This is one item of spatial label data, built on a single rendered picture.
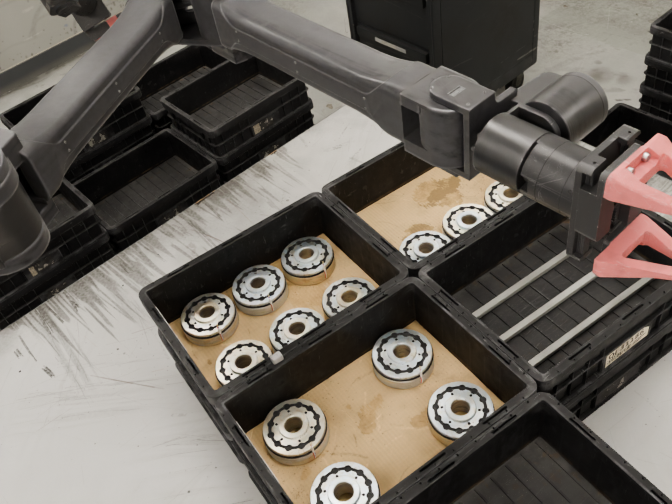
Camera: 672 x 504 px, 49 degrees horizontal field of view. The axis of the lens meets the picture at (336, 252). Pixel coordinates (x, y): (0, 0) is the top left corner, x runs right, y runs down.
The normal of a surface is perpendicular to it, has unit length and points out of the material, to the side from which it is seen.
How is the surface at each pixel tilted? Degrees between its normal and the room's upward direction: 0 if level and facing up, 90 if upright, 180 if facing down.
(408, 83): 3
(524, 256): 0
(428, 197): 0
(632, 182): 22
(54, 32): 90
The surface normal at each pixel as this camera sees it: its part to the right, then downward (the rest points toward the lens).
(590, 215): -0.73, 0.57
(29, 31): 0.66, 0.47
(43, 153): 0.94, 0.13
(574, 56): -0.15, -0.69
